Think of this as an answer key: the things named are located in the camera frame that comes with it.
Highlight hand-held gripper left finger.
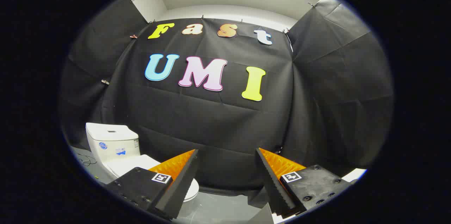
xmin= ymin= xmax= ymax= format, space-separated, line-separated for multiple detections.
xmin=105 ymin=149 xmax=199 ymax=220

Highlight thin dark floor cables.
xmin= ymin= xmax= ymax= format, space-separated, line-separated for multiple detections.
xmin=75 ymin=152 xmax=98 ymax=167

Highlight white toilet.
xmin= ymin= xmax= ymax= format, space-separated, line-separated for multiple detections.
xmin=86 ymin=123 xmax=200 ymax=203

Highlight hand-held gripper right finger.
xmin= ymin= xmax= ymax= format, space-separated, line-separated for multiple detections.
xmin=255 ymin=147 xmax=354 ymax=218

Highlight white panel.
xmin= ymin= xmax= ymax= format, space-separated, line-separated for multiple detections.
xmin=341 ymin=168 xmax=367 ymax=183

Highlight white toilet lid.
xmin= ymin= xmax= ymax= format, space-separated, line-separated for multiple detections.
xmin=105 ymin=154 xmax=200 ymax=202

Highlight black backdrop cloth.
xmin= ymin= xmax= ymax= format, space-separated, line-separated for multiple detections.
xmin=59 ymin=0 xmax=394 ymax=191

